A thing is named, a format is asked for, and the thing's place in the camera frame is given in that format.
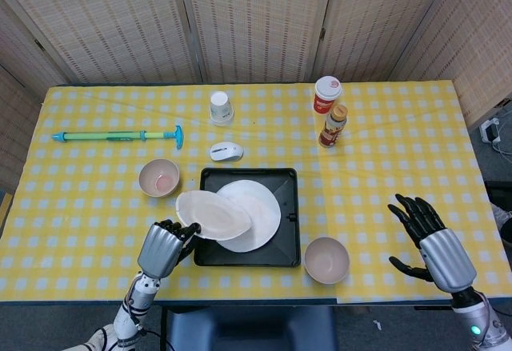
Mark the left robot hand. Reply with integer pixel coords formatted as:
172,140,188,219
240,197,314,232
137,218,202,280

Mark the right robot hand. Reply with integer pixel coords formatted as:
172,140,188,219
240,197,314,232
386,193,478,293

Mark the white paper plate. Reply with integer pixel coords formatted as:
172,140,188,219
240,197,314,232
176,189,254,242

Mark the beige bowl with pink residue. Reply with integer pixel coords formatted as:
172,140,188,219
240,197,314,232
138,158,181,198

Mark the white paper plate cracked rim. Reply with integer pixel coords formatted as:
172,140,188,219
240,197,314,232
215,179,282,253

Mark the plain beige bowl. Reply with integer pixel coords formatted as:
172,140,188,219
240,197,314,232
303,237,351,285

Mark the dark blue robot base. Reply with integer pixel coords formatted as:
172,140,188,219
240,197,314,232
166,305,339,351

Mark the black square tray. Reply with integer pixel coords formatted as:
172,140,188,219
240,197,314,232
194,166,302,268

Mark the grey shoe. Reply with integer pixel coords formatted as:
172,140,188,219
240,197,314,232
490,201,512,245

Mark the white computer mouse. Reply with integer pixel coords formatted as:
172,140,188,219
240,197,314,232
210,142,245,163

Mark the yellow checked tablecloth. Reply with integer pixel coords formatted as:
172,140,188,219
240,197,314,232
0,80,507,306

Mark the green and blue water squirter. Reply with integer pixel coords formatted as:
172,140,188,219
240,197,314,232
50,125,185,150

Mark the white power adapter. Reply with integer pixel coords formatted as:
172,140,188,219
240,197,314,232
478,118,503,145

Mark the white paper cup stack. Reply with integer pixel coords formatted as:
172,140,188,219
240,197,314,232
209,91,235,126

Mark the drink bottle with gold cap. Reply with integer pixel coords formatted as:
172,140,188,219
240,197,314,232
318,103,349,149

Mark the red coffee cup white lid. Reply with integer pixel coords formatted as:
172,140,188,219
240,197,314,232
312,75,343,115

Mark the woven folding screen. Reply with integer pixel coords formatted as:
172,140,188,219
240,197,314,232
0,0,512,208

